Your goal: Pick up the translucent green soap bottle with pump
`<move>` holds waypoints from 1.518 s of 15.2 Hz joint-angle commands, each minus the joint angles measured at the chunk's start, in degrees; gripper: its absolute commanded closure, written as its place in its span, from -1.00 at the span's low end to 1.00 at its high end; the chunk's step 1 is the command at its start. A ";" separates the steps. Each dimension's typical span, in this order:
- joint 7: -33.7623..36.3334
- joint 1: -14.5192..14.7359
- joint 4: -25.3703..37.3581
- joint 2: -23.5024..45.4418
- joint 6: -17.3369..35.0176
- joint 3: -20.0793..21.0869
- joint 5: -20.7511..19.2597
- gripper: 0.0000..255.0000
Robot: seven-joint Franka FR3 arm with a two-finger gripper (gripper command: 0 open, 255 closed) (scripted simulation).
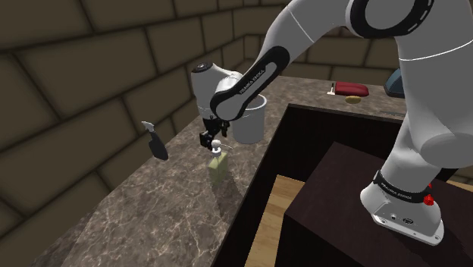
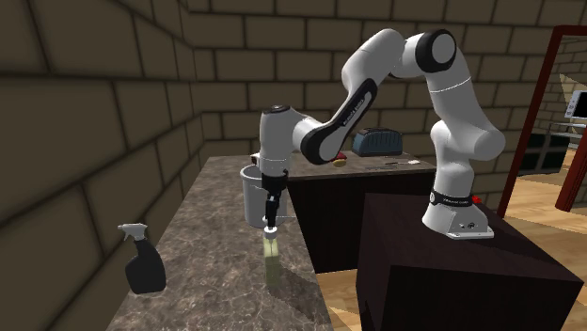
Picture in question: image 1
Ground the green soap dispenser bottle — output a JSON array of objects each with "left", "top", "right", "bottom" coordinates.
[{"left": 207, "top": 140, "right": 234, "bottom": 185}]

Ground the white bucket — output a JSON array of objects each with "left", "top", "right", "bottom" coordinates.
[{"left": 231, "top": 93, "right": 268, "bottom": 145}]

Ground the black spray bottle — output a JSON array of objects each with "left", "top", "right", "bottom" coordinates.
[{"left": 141, "top": 121, "right": 169, "bottom": 161}]

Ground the dark robot stand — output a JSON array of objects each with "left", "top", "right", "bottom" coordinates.
[{"left": 274, "top": 141, "right": 473, "bottom": 267}]

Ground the red case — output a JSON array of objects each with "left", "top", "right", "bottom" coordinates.
[{"left": 334, "top": 81, "right": 370, "bottom": 98}]

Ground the dark blue appliance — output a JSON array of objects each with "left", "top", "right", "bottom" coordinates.
[{"left": 383, "top": 68, "right": 406, "bottom": 99}]

